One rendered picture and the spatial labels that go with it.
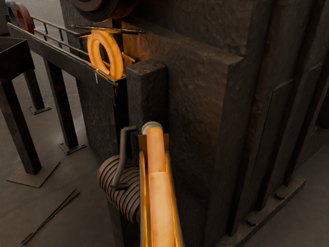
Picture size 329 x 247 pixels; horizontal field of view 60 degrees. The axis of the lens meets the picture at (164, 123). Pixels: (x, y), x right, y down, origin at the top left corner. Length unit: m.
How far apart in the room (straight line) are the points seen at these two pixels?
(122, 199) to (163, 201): 0.39
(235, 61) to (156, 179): 0.36
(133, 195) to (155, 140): 0.28
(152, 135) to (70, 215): 0.97
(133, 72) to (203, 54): 0.20
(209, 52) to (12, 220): 1.20
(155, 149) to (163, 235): 0.18
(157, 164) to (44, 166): 1.25
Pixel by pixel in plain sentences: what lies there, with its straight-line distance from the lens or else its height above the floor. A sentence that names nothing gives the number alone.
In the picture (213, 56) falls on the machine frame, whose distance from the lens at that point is 0.71.
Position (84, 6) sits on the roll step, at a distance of 0.94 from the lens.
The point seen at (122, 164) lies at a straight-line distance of 0.84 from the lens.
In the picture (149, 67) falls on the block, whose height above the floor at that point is 0.80.
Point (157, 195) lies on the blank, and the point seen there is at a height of 0.80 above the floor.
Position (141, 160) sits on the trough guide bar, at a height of 0.68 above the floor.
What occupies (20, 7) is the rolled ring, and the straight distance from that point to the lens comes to 1.81.
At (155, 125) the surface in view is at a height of 0.69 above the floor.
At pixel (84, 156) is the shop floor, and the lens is 1.75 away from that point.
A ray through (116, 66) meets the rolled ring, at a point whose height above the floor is 0.75.
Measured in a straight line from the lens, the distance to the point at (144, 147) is 0.70.
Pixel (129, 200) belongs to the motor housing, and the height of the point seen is 0.51.
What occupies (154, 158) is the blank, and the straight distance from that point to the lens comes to 0.56.
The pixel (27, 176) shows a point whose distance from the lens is 1.73.
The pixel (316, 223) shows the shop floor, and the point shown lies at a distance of 1.56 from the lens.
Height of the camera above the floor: 1.14
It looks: 36 degrees down
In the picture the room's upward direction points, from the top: straight up
